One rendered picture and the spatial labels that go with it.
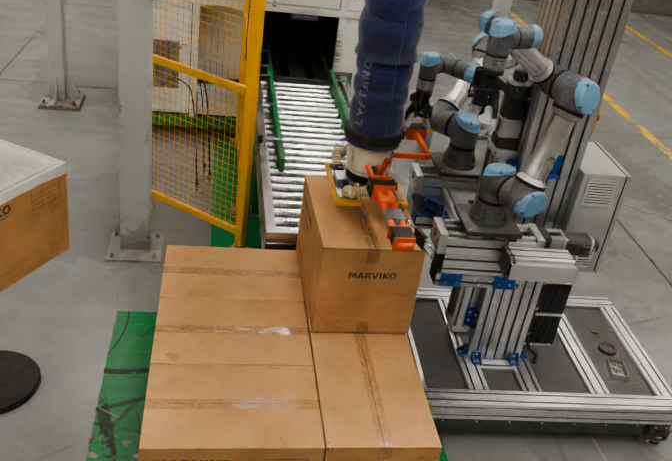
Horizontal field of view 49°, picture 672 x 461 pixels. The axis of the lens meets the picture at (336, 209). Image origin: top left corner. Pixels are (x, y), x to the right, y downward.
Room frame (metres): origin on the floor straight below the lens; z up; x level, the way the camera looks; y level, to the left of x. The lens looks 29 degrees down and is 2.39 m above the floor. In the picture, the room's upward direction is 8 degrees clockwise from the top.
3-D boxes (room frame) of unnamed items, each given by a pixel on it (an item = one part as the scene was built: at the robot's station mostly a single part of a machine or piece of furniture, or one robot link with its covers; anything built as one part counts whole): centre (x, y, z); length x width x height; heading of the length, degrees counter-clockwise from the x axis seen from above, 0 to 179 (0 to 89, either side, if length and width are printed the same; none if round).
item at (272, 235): (3.02, -0.04, 0.58); 0.70 x 0.03 x 0.06; 101
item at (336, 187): (2.66, -0.01, 1.07); 0.34 x 0.10 x 0.05; 13
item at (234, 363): (2.32, 0.13, 0.34); 1.20 x 1.00 x 0.40; 11
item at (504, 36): (2.30, -0.43, 1.82); 0.09 x 0.08 x 0.11; 125
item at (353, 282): (2.68, -0.10, 0.74); 0.60 x 0.40 x 0.40; 13
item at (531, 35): (2.37, -0.50, 1.82); 0.11 x 0.11 x 0.08; 35
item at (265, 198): (4.11, 0.51, 0.50); 2.31 x 0.05 x 0.19; 11
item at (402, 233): (2.10, -0.22, 1.17); 0.08 x 0.07 x 0.05; 13
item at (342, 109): (4.57, 0.00, 0.60); 1.60 x 0.10 x 0.09; 11
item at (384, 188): (2.44, -0.16, 1.17); 0.10 x 0.08 x 0.06; 103
